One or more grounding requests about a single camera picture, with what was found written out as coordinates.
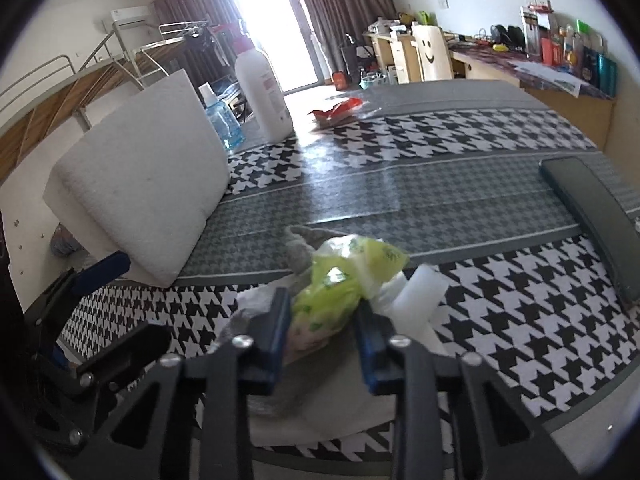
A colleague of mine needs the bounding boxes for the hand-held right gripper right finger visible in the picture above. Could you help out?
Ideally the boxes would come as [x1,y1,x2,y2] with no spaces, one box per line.
[352,302,586,480]

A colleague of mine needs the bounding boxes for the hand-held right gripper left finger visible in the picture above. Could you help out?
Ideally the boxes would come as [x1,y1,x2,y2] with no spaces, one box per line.
[85,287,294,480]

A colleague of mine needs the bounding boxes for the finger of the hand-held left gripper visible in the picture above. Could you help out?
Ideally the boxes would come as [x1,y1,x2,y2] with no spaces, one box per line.
[47,324,173,456]
[24,251,132,366]

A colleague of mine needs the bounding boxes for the white tissue paper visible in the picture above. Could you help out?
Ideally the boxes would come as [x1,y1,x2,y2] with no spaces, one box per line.
[235,280,451,452]

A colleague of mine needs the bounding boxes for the green plastic bag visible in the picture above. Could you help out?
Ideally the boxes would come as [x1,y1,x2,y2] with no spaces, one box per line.
[287,235,410,357]

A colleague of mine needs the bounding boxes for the grey cloth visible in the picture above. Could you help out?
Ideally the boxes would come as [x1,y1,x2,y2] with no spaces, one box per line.
[284,224,326,276]

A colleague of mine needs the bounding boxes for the white foam strip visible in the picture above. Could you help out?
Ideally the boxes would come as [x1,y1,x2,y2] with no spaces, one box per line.
[392,265,449,341]

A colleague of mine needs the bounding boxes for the white foam box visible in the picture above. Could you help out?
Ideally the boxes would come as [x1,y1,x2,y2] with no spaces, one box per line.
[42,69,232,288]

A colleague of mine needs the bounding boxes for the blue patterned blanket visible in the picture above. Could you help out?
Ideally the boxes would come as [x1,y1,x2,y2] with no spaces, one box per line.
[50,225,87,257]

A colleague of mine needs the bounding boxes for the metal bunk bed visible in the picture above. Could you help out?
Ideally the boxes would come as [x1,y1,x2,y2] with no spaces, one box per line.
[159,19,242,111]
[0,35,166,181]

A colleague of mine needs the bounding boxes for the blue mouthwash bottle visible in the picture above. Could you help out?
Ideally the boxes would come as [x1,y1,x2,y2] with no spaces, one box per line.
[198,82,246,150]

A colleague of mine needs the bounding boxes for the houndstooth tablecloth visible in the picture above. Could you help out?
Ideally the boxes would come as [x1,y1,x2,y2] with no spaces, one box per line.
[60,80,640,466]

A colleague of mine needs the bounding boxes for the red snack packet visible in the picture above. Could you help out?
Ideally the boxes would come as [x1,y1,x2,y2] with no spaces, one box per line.
[307,97,364,129]

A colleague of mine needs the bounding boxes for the white pump bottle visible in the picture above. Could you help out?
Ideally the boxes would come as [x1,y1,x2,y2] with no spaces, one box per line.
[234,19,295,143]

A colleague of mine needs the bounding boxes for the hanging dark clothes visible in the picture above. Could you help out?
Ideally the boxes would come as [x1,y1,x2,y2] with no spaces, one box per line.
[182,25,221,56]

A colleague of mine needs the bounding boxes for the white air conditioner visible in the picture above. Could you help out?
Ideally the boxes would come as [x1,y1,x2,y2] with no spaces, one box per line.
[111,6,151,29]

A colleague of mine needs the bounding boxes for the black phone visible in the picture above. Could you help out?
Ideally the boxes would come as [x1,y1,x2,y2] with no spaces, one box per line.
[539,156,640,306]

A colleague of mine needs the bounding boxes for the brown curtain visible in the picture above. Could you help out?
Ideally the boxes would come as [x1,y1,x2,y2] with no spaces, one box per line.
[290,0,399,86]
[152,0,242,81]

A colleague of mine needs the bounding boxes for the plain wooden chair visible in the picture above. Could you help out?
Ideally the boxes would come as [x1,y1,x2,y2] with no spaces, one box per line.
[390,37,419,85]

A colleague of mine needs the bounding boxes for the glass balcony door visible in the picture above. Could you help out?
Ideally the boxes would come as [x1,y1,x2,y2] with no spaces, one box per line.
[222,0,326,94]

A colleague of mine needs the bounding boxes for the wooden desk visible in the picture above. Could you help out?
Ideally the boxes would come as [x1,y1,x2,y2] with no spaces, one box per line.
[362,30,617,154]

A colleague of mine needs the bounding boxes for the printed papers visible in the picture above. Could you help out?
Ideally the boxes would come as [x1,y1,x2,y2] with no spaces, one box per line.
[510,60,591,99]

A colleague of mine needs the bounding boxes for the black headphones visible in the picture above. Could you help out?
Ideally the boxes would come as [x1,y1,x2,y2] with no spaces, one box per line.
[490,24,526,51]

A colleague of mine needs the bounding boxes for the cluster of toiletry bottles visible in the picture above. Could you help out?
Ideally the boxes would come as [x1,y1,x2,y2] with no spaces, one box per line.
[520,5,619,99]

